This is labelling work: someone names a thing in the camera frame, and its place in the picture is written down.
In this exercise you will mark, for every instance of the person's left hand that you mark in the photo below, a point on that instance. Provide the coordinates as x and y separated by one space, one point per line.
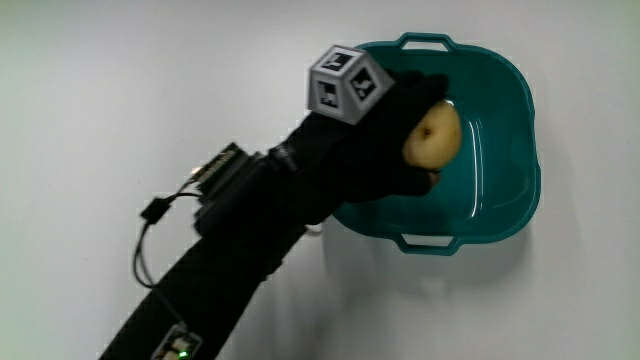
370 150

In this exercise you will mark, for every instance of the yellow pear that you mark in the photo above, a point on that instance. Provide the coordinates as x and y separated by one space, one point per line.
435 135

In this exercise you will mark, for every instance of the teal plastic basin plate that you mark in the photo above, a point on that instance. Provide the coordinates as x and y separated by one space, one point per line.
500 150

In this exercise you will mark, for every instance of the person's left forearm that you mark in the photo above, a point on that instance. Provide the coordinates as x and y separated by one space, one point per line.
215 285

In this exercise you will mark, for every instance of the black wrist sensor module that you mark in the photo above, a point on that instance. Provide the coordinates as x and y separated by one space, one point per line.
227 190

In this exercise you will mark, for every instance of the small circuit board green light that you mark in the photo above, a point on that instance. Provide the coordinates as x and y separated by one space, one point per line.
176 345

